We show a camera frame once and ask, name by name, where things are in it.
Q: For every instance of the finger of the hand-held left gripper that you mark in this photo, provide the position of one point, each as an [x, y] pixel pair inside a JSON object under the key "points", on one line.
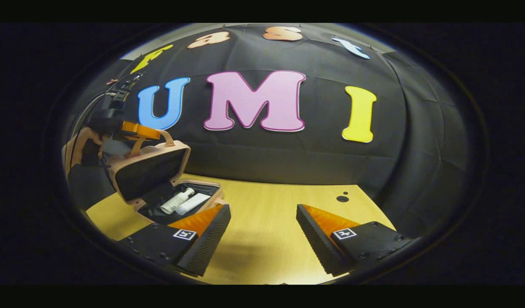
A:
{"points": [[140, 129]]}

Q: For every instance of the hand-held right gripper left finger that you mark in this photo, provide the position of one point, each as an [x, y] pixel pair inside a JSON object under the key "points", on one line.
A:
{"points": [[209, 244]]}

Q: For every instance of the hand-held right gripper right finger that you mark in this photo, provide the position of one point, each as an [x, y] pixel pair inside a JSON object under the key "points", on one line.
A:
{"points": [[315, 241]]}

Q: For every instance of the pink suitcase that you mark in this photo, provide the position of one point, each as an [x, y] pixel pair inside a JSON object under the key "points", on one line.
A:
{"points": [[151, 171]]}

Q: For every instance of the white squeeze tube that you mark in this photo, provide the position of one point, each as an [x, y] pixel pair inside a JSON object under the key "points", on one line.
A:
{"points": [[194, 203]]}

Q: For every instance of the white pump bottle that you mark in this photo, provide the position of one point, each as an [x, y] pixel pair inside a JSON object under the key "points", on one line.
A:
{"points": [[174, 203]]}

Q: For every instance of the black backdrop cloth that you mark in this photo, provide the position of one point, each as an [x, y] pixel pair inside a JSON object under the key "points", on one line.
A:
{"points": [[288, 158]]}

